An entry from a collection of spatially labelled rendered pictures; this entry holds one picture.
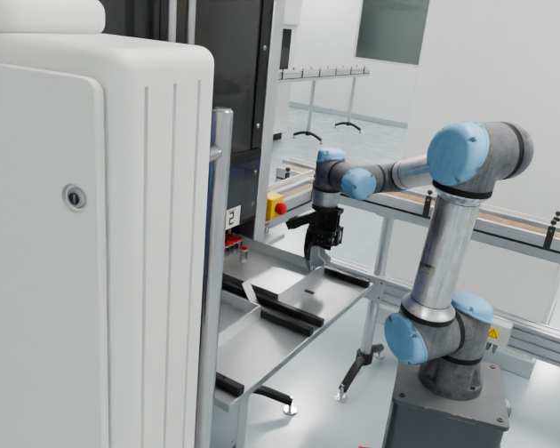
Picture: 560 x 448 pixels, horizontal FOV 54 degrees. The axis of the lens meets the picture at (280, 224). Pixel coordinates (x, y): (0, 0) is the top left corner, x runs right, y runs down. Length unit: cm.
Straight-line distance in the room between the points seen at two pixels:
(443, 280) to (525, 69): 173
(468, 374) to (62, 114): 113
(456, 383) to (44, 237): 107
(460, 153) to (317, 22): 955
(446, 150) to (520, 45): 173
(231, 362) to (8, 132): 83
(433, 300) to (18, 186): 89
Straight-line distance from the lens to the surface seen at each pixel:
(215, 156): 64
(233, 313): 141
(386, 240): 245
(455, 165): 107
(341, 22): 1034
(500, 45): 280
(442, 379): 140
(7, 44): 53
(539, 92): 278
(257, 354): 127
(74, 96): 47
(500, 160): 111
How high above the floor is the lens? 158
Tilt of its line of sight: 20 degrees down
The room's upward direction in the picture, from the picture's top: 6 degrees clockwise
